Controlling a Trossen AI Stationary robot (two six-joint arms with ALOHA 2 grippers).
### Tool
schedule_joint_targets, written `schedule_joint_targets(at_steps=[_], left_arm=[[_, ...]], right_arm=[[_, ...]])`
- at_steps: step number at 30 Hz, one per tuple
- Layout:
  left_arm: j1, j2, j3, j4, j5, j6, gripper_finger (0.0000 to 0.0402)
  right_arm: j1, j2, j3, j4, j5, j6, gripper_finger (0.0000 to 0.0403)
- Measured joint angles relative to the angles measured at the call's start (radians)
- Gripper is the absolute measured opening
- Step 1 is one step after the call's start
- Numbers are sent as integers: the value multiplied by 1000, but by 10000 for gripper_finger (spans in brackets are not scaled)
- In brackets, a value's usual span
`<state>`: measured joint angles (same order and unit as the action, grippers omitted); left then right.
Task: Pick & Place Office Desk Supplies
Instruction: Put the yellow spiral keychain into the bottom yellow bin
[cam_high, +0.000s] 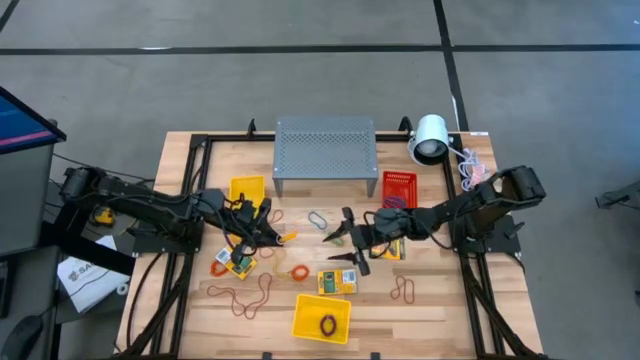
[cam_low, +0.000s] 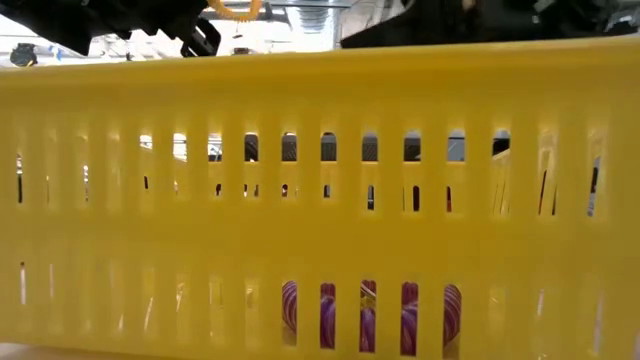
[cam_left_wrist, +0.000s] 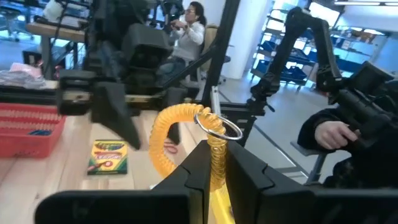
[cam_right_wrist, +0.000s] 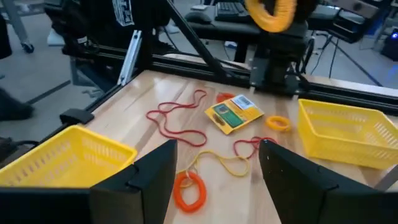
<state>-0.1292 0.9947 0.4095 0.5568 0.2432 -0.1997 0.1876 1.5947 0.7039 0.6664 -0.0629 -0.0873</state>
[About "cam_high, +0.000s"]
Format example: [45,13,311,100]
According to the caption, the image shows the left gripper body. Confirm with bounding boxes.
[218,196,275,237]

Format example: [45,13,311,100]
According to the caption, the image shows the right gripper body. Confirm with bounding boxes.
[348,206,417,252]

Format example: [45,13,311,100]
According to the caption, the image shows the yellow rubber band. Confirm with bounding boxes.
[271,229,300,281]

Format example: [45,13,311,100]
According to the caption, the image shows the yellow Crayola crayon box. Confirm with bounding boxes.
[317,268,359,296]
[214,244,259,281]
[368,237,407,262]

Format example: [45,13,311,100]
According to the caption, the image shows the yellow plastic basket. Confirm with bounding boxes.
[291,292,353,345]
[228,174,267,217]

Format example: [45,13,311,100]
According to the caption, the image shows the large red rubber band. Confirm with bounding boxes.
[206,272,274,321]

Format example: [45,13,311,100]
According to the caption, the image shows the red plastic basket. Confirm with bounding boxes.
[381,169,419,210]

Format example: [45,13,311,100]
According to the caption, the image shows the grey perforated metal riser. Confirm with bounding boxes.
[272,115,380,199]

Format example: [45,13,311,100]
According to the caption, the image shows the white spotlight lamp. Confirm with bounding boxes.
[407,113,451,168]

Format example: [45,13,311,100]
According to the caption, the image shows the black stand bar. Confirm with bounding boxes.
[38,219,137,277]

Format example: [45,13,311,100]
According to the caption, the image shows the white paper booklet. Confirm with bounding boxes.
[56,234,132,315]

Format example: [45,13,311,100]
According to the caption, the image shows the black floor stand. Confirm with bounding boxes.
[594,179,640,210]

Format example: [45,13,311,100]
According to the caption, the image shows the monitor with blue screen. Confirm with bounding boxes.
[0,85,68,156]

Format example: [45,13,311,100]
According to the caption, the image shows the black computer mouse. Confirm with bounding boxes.
[0,314,45,360]

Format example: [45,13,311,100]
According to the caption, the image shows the black aluminium table frame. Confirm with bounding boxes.
[117,117,551,360]

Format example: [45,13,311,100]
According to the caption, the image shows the white cable bundle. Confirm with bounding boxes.
[452,147,492,194]

